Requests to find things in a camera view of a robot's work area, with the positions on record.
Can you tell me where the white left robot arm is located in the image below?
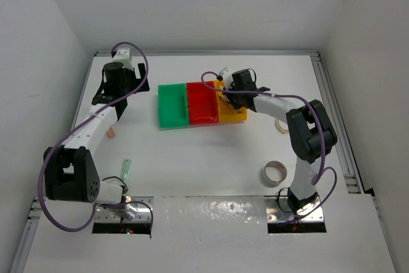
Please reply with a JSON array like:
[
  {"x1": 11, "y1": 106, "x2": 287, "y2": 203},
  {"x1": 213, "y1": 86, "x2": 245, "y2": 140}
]
[{"x1": 45, "y1": 61, "x2": 150, "y2": 205}]

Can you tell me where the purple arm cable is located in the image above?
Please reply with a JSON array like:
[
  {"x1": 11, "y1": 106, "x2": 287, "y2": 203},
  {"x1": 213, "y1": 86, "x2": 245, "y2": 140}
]
[
  {"x1": 37, "y1": 41, "x2": 154, "y2": 233},
  {"x1": 200, "y1": 71, "x2": 338, "y2": 224}
]

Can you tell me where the green plastic bin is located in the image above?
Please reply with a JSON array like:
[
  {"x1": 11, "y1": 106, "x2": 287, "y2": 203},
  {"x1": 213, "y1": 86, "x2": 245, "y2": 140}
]
[{"x1": 158, "y1": 83, "x2": 189, "y2": 129}]

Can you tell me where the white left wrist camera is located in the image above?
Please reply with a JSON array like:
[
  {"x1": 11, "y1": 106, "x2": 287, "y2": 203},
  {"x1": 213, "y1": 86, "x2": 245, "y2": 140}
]
[{"x1": 112, "y1": 47, "x2": 134, "y2": 70}]

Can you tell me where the yellow plastic bin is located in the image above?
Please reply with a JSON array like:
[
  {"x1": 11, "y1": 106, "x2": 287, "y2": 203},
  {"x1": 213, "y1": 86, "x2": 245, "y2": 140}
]
[{"x1": 215, "y1": 91, "x2": 247, "y2": 123}]

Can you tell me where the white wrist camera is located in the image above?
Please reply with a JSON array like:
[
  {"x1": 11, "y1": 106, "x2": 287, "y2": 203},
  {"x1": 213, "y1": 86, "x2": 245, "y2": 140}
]
[
  {"x1": 112, "y1": 47, "x2": 134, "y2": 70},
  {"x1": 219, "y1": 68, "x2": 234, "y2": 90}
]

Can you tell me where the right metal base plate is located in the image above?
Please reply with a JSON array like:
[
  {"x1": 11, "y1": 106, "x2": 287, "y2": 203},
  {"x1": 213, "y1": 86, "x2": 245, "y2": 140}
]
[{"x1": 264, "y1": 196, "x2": 327, "y2": 223}]

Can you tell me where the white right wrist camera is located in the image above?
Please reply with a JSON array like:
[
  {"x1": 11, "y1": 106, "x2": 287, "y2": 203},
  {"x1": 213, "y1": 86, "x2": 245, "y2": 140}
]
[{"x1": 219, "y1": 68, "x2": 234, "y2": 90}]

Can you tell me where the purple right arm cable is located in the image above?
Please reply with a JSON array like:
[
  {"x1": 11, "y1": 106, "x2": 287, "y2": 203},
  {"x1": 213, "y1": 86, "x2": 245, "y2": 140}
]
[{"x1": 200, "y1": 71, "x2": 338, "y2": 224}]

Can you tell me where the metal base plate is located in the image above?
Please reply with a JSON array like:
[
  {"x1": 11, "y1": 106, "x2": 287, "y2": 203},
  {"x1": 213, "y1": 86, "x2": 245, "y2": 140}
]
[
  {"x1": 264, "y1": 196, "x2": 327, "y2": 223},
  {"x1": 95, "y1": 196, "x2": 153, "y2": 223}
]

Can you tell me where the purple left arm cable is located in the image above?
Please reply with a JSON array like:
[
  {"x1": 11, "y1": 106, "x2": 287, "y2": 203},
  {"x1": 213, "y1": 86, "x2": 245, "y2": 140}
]
[{"x1": 37, "y1": 41, "x2": 154, "y2": 233}]

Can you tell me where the aluminium frame rail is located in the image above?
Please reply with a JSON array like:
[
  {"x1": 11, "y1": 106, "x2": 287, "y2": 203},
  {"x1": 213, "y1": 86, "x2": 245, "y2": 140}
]
[{"x1": 310, "y1": 52, "x2": 364, "y2": 194}]

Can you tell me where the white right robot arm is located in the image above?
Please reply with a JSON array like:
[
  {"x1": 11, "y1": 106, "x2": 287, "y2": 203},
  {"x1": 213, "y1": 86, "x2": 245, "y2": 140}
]
[{"x1": 219, "y1": 68, "x2": 337, "y2": 214}]

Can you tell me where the orange eraser stick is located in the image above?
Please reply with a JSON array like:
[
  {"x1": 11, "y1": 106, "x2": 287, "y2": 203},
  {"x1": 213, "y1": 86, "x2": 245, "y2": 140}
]
[{"x1": 106, "y1": 127, "x2": 116, "y2": 139}]

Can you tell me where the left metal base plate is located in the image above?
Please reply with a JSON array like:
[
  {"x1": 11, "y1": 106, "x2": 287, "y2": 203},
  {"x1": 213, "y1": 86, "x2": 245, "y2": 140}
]
[{"x1": 95, "y1": 196, "x2": 153, "y2": 223}]

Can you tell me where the wide clear tape roll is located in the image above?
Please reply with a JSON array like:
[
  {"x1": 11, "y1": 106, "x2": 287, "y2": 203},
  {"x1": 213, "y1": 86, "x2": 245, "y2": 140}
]
[{"x1": 261, "y1": 160, "x2": 288, "y2": 187}]

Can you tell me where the cream masking tape roll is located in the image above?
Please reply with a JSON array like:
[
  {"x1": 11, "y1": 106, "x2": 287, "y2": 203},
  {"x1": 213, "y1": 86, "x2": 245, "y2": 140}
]
[{"x1": 275, "y1": 119, "x2": 289, "y2": 134}]

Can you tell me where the red plastic bin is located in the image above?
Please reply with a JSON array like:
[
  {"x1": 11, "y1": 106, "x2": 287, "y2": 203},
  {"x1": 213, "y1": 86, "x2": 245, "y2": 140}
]
[{"x1": 186, "y1": 81, "x2": 219, "y2": 125}]

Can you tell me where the green eraser stick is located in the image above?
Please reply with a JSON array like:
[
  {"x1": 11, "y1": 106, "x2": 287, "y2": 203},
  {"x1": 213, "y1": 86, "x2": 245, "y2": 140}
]
[{"x1": 120, "y1": 159, "x2": 131, "y2": 180}]

